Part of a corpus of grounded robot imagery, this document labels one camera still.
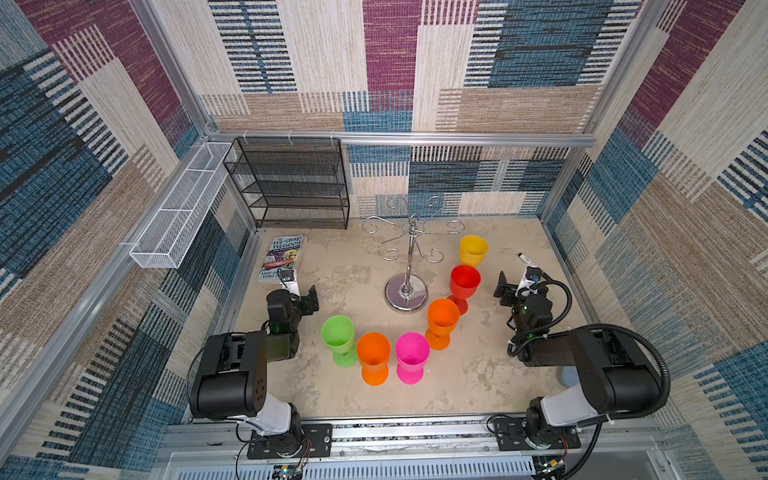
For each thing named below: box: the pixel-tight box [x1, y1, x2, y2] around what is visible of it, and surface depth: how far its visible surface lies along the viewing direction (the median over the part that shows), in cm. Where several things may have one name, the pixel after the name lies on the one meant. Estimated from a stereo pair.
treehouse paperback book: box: [258, 235, 303, 281], surface depth 110 cm
